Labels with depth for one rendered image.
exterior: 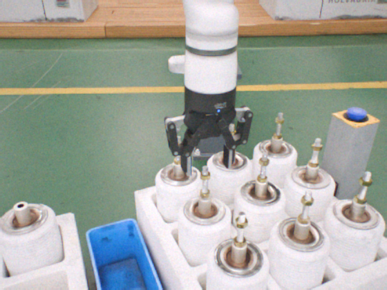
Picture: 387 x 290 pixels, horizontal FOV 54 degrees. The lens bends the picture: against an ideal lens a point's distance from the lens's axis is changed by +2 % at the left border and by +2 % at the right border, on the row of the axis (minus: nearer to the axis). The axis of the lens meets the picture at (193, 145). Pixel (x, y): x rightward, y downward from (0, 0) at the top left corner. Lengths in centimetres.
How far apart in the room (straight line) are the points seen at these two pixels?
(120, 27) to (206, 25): 212
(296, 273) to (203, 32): 40
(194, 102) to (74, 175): 77
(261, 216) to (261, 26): 203
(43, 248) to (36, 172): 61
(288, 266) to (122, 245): 41
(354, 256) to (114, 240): 50
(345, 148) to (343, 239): 26
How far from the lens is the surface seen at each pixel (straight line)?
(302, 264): 65
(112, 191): 115
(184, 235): 68
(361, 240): 71
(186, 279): 67
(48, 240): 72
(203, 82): 52
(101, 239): 89
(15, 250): 72
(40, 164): 134
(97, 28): 262
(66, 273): 73
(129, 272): 92
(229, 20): 50
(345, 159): 92
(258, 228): 73
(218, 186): 80
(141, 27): 258
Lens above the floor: 70
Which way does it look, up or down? 32 degrees down
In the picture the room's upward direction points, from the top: straight up
